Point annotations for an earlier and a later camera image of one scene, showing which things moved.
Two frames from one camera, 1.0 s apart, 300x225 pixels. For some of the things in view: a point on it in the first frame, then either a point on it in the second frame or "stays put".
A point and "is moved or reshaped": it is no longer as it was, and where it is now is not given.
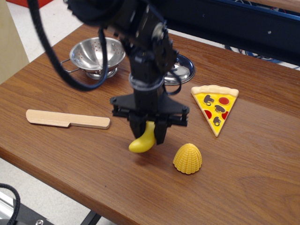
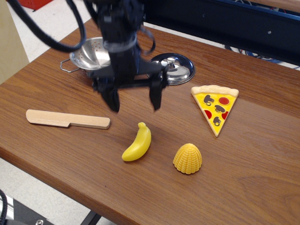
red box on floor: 25,3 stays put
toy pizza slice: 216,102 stays put
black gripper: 150,103 to 125,69
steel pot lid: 185,68 stays put
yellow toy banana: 146,141 is moved or reshaped
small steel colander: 86,54 stays put
